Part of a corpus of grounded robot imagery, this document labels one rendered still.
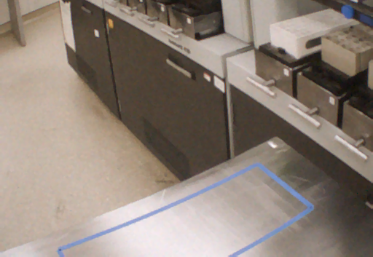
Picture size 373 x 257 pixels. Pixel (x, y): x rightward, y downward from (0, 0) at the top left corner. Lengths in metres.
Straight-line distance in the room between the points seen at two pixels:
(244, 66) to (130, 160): 1.08
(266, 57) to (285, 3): 0.17
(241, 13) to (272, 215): 0.75
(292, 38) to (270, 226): 0.53
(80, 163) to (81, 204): 0.30
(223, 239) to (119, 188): 1.43
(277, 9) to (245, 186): 0.57
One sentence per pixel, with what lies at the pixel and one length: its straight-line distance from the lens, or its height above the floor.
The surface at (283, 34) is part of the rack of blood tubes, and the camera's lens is 1.09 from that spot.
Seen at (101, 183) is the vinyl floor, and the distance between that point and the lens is 2.09.
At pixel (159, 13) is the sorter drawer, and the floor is 0.77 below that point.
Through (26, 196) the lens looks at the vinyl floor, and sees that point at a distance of 2.14.
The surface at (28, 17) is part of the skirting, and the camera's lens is 4.48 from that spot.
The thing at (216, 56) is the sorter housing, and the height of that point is 0.72.
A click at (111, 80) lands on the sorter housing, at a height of 0.30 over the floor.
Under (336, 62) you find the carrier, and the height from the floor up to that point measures 0.84.
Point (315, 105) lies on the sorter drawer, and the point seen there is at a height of 0.76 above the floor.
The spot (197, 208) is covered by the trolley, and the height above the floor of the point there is 0.82.
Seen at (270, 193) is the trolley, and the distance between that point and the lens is 0.70.
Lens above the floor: 1.29
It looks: 32 degrees down
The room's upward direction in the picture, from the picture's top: 7 degrees counter-clockwise
